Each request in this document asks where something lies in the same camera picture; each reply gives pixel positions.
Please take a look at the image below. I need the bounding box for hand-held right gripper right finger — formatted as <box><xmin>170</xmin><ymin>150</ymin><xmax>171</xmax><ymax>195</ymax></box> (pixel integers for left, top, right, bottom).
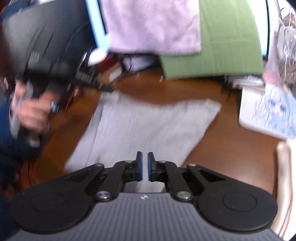
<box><xmin>147</xmin><ymin>152</ymin><xmax>226</xmax><ymax>202</ymax></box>

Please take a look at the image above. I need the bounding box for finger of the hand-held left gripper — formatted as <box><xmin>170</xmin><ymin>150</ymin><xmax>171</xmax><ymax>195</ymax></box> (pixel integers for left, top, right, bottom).
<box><xmin>75</xmin><ymin>58</ymin><xmax>114</xmax><ymax>93</ymax></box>

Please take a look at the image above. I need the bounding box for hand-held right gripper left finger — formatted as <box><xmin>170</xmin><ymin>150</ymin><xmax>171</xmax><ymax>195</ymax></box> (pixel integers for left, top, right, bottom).
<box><xmin>63</xmin><ymin>152</ymin><xmax>144</xmax><ymax>202</ymax></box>

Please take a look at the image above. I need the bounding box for grey ribbed shirt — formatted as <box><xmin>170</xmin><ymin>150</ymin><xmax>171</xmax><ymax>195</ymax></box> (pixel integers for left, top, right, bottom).
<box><xmin>64</xmin><ymin>90</ymin><xmax>222</xmax><ymax>193</ymax></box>

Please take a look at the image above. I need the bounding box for person's left forearm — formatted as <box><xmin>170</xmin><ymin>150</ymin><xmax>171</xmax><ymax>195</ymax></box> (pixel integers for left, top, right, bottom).
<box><xmin>0</xmin><ymin>100</ymin><xmax>44</xmax><ymax>186</ymax></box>

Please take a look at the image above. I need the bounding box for person's left hand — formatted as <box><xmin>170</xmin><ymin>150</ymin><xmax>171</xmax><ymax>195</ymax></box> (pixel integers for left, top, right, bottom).
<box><xmin>17</xmin><ymin>89</ymin><xmax>60</xmax><ymax>134</ymax></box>

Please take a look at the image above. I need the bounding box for white dome lamp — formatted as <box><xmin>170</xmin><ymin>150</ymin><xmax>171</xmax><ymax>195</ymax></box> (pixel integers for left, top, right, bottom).
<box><xmin>89</xmin><ymin>47</ymin><xmax>108</xmax><ymax>65</ymax></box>

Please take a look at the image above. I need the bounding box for cardboard box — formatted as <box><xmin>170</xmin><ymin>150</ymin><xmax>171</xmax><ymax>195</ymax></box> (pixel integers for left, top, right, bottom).
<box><xmin>102</xmin><ymin>62</ymin><xmax>123</xmax><ymax>82</ymax></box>

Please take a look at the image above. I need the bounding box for black flat panel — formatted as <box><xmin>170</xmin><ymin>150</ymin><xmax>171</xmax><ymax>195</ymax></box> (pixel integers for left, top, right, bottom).
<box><xmin>2</xmin><ymin>0</ymin><xmax>93</xmax><ymax>58</ymax></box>

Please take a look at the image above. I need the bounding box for white round device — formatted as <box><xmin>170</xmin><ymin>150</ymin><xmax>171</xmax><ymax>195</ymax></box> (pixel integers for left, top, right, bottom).
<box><xmin>121</xmin><ymin>54</ymin><xmax>155</xmax><ymax>71</ymax></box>

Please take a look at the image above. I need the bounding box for computer monitor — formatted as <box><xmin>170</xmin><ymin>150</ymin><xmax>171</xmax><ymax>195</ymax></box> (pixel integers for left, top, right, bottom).
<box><xmin>84</xmin><ymin>0</ymin><xmax>270</xmax><ymax>61</ymax></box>

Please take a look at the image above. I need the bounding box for pink towel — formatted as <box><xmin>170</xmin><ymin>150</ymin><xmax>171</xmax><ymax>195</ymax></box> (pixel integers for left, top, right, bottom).
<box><xmin>99</xmin><ymin>0</ymin><xmax>201</xmax><ymax>55</ymax></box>

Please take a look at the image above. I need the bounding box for black book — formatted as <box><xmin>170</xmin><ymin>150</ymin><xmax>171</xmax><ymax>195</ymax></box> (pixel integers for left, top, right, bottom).
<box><xmin>223</xmin><ymin>74</ymin><xmax>265</xmax><ymax>90</ymax></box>

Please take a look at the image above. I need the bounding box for printed mouse pad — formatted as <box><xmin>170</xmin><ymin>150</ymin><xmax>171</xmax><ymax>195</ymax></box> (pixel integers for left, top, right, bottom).
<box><xmin>239</xmin><ymin>83</ymin><xmax>296</xmax><ymax>141</ymax></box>

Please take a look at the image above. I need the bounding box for cream folded garment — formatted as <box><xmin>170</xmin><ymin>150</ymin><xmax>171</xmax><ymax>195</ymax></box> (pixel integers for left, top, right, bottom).
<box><xmin>275</xmin><ymin>140</ymin><xmax>296</xmax><ymax>239</ymax></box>

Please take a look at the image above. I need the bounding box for green cardboard sheet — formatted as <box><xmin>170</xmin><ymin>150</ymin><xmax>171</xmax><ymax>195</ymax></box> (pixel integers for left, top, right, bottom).
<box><xmin>159</xmin><ymin>0</ymin><xmax>264</xmax><ymax>79</ymax></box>

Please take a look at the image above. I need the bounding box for pink fluffy pad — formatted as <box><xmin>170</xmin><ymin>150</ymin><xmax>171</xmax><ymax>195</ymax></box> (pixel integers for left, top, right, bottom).
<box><xmin>264</xmin><ymin>62</ymin><xmax>281</xmax><ymax>84</ymax></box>

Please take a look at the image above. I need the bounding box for wicker ornament with white cable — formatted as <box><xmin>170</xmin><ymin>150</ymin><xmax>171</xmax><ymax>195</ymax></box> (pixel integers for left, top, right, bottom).
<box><xmin>274</xmin><ymin>7</ymin><xmax>296</xmax><ymax>88</ymax></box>

